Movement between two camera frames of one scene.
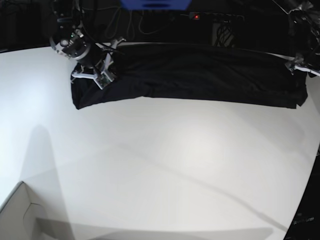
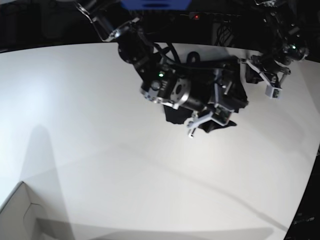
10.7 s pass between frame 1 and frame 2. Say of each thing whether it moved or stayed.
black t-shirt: moved
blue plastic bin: stayed
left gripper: moved
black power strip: stayed
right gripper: moved
